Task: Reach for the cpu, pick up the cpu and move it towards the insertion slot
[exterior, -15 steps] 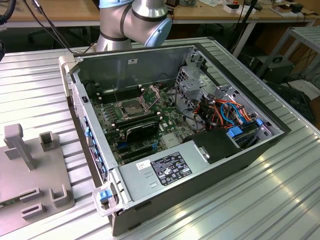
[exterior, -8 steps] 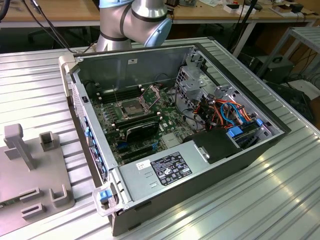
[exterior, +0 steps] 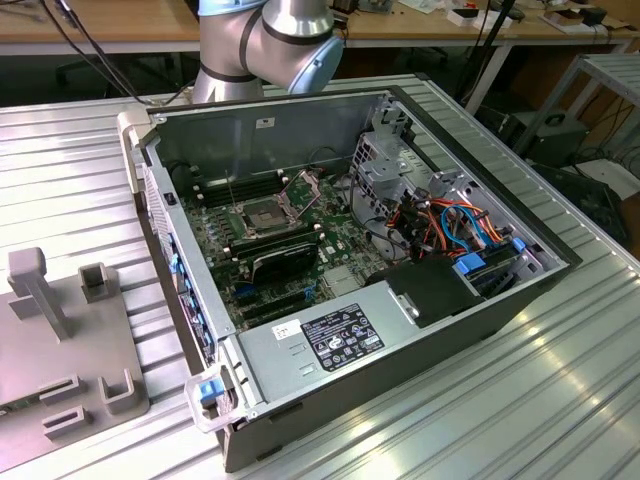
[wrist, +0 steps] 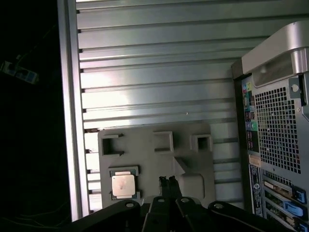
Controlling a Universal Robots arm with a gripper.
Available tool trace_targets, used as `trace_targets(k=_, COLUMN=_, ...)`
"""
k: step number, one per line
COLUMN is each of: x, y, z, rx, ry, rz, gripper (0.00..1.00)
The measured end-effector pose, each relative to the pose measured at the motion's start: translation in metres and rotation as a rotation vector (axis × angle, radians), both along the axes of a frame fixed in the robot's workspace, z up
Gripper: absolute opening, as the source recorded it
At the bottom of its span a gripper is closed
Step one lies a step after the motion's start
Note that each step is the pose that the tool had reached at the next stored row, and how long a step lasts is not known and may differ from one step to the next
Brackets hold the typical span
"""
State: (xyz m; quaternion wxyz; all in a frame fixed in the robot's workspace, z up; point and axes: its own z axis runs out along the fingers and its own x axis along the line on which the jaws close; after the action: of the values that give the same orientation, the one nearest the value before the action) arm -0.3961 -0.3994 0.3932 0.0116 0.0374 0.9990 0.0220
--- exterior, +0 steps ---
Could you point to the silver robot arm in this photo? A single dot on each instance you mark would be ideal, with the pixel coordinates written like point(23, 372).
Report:
point(295, 30)

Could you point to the black RAM slot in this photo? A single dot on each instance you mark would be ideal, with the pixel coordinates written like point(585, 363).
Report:
point(272, 235)
point(240, 181)
point(247, 192)
point(277, 245)

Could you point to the CPU socket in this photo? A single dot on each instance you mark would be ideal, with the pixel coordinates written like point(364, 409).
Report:
point(260, 217)

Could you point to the black expansion slot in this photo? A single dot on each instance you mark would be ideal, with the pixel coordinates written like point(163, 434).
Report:
point(272, 304)

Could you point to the green motherboard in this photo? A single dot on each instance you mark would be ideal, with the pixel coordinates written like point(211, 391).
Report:
point(345, 235)

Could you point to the black graphics card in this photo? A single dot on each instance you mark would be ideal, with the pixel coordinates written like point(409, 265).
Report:
point(285, 262)

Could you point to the silver chipset heatsink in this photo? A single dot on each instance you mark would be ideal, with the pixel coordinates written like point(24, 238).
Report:
point(342, 280)

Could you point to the metal drive cage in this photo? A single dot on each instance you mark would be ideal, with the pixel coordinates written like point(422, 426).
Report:
point(385, 175)

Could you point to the black power supply label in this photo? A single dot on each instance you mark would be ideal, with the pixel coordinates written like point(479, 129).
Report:
point(342, 337)

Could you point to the thin metal locking lever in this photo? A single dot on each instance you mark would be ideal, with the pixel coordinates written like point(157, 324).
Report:
point(231, 190)

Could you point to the black plastic shroud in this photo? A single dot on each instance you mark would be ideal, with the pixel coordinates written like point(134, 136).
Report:
point(430, 290)

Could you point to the silver power supply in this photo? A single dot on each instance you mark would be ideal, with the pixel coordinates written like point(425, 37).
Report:
point(280, 365)

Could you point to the hard disk in blue carrier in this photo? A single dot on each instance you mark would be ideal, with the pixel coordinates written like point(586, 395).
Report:
point(470, 264)

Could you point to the open black PC case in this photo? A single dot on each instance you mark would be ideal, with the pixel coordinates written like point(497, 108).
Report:
point(400, 395)

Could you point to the blue case latch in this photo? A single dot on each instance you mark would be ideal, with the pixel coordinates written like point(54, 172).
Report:
point(210, 392)

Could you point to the black tripod pole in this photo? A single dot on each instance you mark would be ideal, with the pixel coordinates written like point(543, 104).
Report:
point(480, 55)

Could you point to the white box on desk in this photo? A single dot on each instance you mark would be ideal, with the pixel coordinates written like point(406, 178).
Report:
point(467, 17)

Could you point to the grey parts rack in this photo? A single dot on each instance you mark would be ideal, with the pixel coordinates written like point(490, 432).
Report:
point(60, 350)

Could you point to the wooden desk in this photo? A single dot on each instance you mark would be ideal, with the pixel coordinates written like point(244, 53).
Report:
point(125, 22)

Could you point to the green circuit board part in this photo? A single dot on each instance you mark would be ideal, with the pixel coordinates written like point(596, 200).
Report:
point(17, 406)

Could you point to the grey metal shelf frame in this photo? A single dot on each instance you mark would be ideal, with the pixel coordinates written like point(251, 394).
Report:
point(607, 70)

